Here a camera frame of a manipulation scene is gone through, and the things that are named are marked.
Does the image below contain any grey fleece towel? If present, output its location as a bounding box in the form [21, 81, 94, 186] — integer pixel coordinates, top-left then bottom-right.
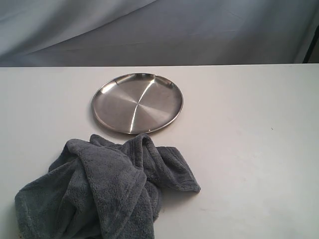
[14, 134, 200, 239]

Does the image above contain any black stand pole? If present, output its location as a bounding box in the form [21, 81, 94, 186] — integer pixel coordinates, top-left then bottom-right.
[303, 26, 319, 64]

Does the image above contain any grey fabric backdrop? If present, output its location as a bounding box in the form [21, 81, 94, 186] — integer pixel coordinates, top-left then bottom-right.
[0, 0, 319, 67]

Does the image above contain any round stainless steel plate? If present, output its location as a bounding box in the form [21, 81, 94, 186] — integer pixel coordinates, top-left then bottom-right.
[91, 73, 183, 134]

